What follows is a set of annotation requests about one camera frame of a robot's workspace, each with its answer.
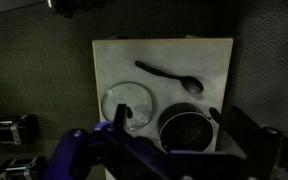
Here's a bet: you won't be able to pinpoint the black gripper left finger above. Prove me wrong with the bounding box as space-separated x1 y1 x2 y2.
45 103 172 180

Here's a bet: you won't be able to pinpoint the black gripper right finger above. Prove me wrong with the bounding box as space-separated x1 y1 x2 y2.
170 106 283 180

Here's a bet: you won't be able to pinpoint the big black spoon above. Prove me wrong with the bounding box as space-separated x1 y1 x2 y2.
134 60 205 95

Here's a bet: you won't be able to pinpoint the glass pot lid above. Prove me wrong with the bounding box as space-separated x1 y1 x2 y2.
100 81 158 132

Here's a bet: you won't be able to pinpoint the big black pot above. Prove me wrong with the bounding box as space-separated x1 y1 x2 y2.
156 102 226 155

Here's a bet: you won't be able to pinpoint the black adjustable dumbbell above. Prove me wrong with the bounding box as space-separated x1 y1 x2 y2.
0 155 49 180
0 113 40 147

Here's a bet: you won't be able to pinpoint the grey top coffee table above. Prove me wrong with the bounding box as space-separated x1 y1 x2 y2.
91 37 234 180

